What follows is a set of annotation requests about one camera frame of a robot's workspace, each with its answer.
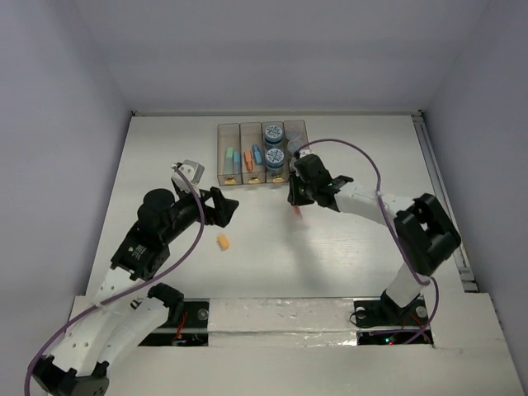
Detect pink orange highlighter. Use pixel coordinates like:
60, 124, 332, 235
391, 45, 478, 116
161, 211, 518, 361
293, 206, 302, 218

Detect orange eraser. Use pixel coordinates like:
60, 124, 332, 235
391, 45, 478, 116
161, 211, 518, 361
217, 234, 230, 251

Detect blue label putty jar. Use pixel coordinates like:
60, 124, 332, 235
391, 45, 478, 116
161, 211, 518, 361
265, 148, 285, 172

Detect paper clip jar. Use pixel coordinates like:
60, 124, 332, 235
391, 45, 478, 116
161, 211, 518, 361
286, 139, 304, 155
284, 122, 304, 140

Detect light blue marker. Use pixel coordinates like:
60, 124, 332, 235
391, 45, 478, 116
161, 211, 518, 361
233, 151, 242, 174

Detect teal green marker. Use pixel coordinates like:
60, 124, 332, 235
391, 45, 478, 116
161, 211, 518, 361
223, 146, 233, 175

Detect blue highlighter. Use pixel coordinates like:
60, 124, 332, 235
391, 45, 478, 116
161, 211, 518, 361
252, 144, 263, 165

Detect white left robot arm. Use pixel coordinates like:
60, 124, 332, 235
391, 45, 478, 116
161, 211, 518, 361
24, 187, 239, 395

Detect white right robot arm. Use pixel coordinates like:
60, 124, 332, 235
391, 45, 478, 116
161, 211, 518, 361
288, 150, 461, 323

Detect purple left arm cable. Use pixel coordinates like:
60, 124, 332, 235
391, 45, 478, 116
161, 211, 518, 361
25, 164, 206, 396

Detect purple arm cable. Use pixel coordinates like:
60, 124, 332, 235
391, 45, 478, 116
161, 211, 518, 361
25, 164, 206, 396
295, 139, 441, 344

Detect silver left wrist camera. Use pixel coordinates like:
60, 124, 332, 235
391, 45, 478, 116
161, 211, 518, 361
172, 160, 205, 188

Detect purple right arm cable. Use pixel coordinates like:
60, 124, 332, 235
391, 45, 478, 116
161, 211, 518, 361
295, 139, 441, 344

